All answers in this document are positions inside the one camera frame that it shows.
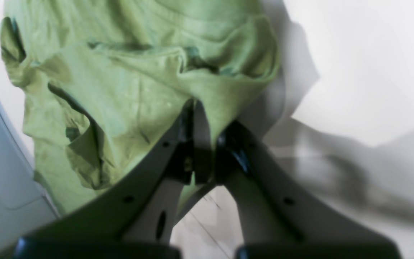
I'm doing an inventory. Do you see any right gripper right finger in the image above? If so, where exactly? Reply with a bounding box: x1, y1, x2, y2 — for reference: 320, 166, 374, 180
193, 101, 401, 259

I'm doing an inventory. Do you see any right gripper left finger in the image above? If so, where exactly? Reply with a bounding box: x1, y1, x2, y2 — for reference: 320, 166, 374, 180
0, 100, 195, 259

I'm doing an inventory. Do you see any olive green t-shirt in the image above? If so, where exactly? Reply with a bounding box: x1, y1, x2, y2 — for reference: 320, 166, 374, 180
0, 0, 280, 216

